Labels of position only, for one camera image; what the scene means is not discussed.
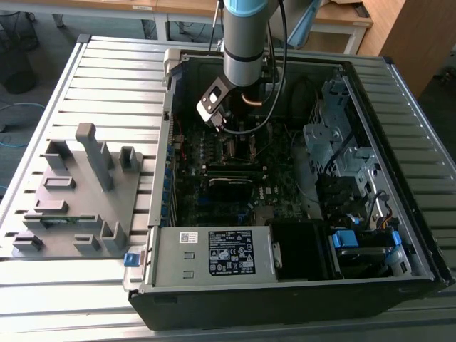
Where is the grey case release latch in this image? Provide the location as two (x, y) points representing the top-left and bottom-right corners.
(162, 48), (183, 89)

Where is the black graphics card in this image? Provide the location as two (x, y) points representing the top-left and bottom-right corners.
(207, 175), (254, 204)

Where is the green motherboard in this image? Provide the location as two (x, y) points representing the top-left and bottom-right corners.
(170, 119), (323, 229)

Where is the silver drive cage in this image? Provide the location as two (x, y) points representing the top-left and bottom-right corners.
(301, 76), (384, 186)

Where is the bronze chipset heatsink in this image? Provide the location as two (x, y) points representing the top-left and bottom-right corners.
(254, 205), (276, 227)

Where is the silver power supply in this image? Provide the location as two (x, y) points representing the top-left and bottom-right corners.
(144, 224), (284, 288)

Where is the grey parts rack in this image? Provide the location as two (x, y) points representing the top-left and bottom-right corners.
(10, 122), (145, 258)

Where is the wooden cabinet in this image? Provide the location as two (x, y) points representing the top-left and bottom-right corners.
(358, 0), (456, 104)

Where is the black hard disk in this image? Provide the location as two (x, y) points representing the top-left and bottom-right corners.
(336, 247), (391, 279)

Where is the black grey PC case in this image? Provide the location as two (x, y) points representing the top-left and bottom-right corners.
(122, 48), (456, 331)

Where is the green RAM stick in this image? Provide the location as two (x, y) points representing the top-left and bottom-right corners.
(39, 214), (98, 227)

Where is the black round bin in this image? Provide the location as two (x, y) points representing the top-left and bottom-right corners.
(2, 49), (38, 95)

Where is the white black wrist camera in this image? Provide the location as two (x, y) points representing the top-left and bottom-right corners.
(195, 76), (233, 133)

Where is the red wire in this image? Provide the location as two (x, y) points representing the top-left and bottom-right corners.
(173, 113), (189, 161)

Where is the black camera cable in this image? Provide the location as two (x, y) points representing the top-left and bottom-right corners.
(224, 0), (289, 135)

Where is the wooden desk white frame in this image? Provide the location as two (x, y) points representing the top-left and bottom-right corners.
(0, 0), (160, 29)
(155, 0), (374, 55)

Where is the black drive cable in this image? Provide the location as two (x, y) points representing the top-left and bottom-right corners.
(320, 130), (357, 179)

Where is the black power cable bundle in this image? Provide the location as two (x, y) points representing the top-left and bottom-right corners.
(315, 173), (370, 224)

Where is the coloured wire bundle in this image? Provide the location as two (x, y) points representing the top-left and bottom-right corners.
(377, 209), (398, 231)

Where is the blue floor cable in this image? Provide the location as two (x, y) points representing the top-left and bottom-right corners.
(0, 101), (47, 149)

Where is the black wire basket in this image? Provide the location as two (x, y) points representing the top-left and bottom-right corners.
(0, 9), (41, 54)

